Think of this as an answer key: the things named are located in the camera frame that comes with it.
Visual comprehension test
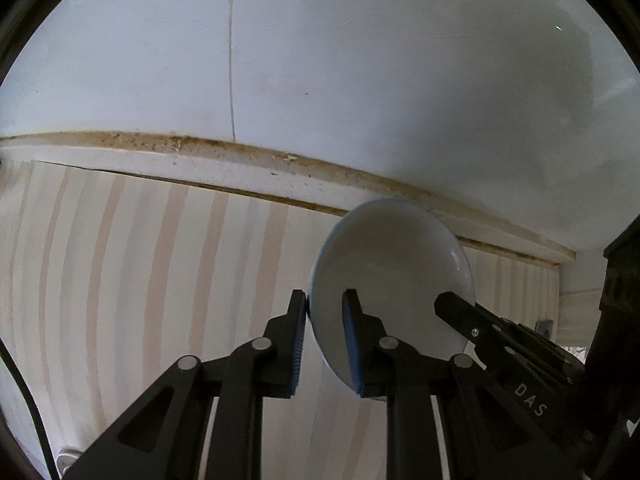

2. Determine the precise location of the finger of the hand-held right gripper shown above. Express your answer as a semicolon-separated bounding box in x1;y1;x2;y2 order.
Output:
434;291;586;378

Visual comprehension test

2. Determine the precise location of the black cable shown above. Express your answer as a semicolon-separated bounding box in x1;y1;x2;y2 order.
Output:
0;337;56;480

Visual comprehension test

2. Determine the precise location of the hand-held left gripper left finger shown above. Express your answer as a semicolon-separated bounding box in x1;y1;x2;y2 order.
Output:
62;289;307;480

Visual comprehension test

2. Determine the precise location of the cat print striped mat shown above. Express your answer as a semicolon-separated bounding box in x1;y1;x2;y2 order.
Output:
0;160;561;480

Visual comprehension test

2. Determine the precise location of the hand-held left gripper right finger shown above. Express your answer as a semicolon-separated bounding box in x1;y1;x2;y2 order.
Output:
341;288;566;480

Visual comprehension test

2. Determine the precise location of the small white flared bowl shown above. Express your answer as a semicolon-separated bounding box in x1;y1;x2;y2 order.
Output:
307;198;476;401

